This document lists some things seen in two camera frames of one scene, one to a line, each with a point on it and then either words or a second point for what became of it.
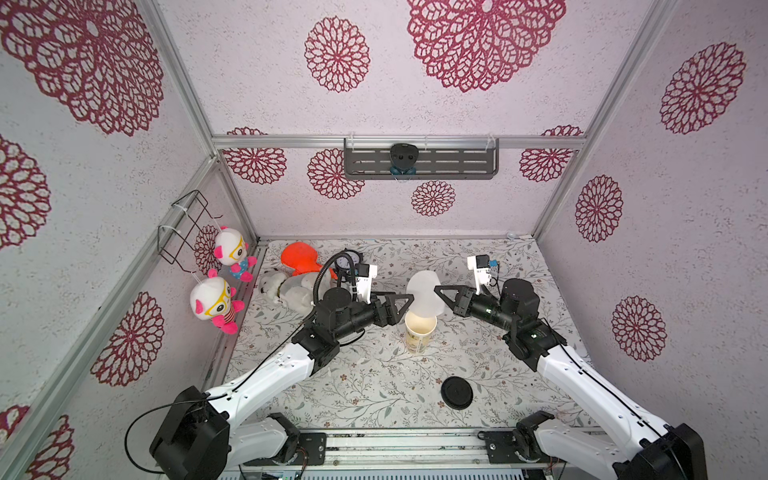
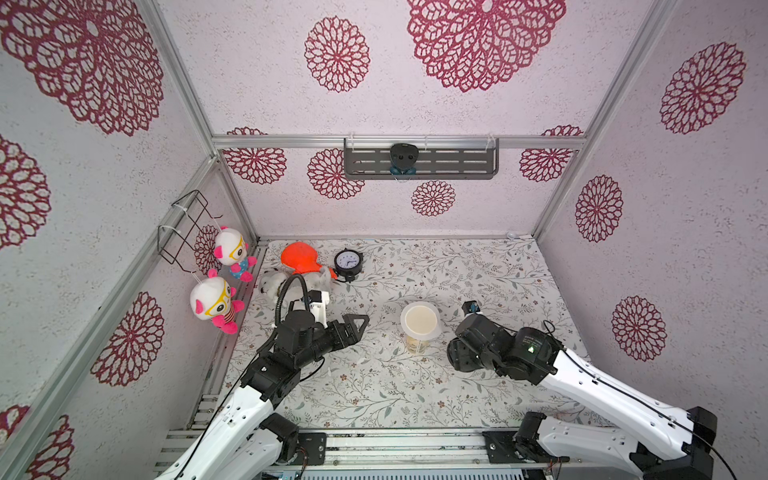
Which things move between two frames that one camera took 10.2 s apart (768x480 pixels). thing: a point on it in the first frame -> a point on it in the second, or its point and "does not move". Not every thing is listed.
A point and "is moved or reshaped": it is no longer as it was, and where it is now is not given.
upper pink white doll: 230,249 does not move
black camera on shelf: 403,157 does not move
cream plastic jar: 420,327 is moved or reshaped
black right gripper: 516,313 -> 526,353
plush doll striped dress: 212,299 does not move
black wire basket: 178,242 does not move
